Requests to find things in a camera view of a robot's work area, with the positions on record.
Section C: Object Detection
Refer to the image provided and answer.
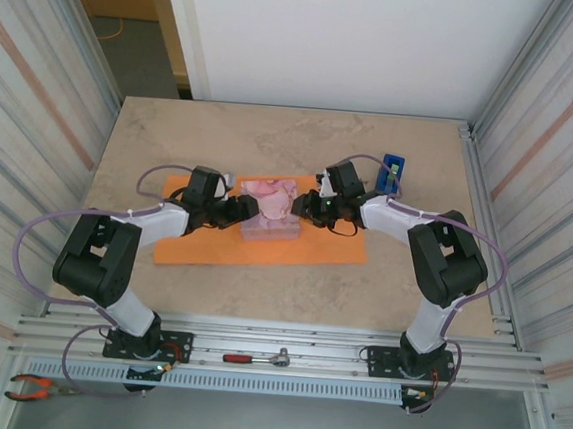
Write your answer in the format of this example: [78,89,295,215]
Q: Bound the pink marbled gift box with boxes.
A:
[235,173,307,247]

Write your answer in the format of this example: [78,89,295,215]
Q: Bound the blue tape dispenser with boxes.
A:
[372,152,407,197]

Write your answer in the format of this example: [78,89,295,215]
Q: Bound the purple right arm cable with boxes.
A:
[319,151,518,423]

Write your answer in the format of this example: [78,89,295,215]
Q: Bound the aluminium rail frame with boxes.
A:
[8,295,555,399]

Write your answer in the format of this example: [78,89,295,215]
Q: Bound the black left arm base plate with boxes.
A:
[101,323,196,367]

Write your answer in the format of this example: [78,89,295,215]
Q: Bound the red handled ratchet wrench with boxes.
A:
[221,342,294,370]

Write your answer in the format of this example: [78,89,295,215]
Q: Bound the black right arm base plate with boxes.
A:
[365,342,459,386]

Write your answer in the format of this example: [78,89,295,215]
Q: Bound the grey slotted cable duct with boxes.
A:
[24,354,406,409]

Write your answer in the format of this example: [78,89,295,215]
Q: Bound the orange floor cable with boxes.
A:
[96,15,127,44]

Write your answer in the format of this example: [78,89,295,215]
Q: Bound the orange handled pliers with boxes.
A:
[2,372,85,407]

